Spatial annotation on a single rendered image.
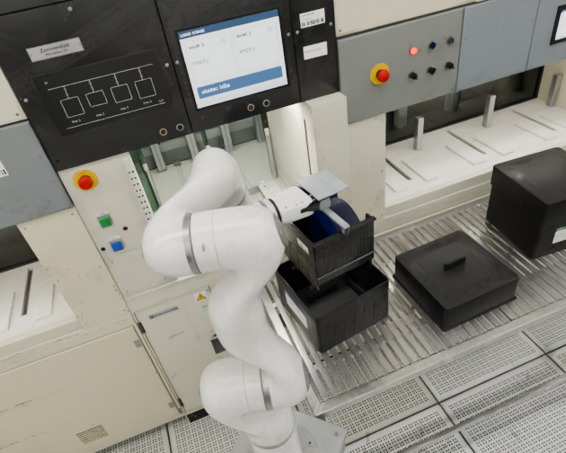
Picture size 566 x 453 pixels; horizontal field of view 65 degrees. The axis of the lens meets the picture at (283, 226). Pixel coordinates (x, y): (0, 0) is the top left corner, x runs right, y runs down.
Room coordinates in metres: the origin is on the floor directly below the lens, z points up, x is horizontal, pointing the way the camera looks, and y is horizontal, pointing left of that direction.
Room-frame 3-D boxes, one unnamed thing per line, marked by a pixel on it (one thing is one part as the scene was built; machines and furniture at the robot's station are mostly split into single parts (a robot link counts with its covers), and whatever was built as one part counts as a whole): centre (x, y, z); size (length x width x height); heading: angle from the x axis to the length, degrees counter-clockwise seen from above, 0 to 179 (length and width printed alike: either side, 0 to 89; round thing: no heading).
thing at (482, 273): (1.03, -0.55, 0.83); 0.29 x 0.29 x 0.13; 16
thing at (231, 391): (0.55, 0.14, 1.07); 0.19 x 0.12 x 0.24; 89
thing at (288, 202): (0.99, -0.02, 1.26); 0.11 x 0.10 x 0.07; 113
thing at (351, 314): (1.03, -0.12, 0.85); 0.28 x 0.28 x 0.17; 23
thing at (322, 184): (1.03, -0.12, 1.12); 0.24 x 0.20 x 0.32; 23
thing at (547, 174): (1.25, -0.98, 0.89); 0.29 x 0.29 x 0.25; 10
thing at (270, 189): (1.58, 0.08, 0.89); 0.22 x 0.21 x 0.04; 14
